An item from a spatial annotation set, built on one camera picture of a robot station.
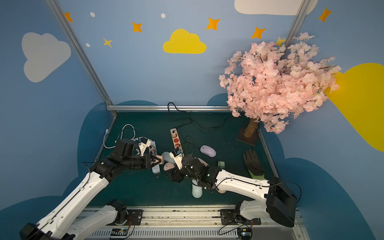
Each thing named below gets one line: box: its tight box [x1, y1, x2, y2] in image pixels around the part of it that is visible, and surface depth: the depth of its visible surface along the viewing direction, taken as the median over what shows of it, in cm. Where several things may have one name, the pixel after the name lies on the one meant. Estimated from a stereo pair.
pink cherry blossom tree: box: [220, 32, 342, 146], surface depth 67 cm
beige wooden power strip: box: [170, 128, 183, 152], surface depth 104 cm
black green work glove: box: [243, 148, 265, 180], surface depth 96 cm
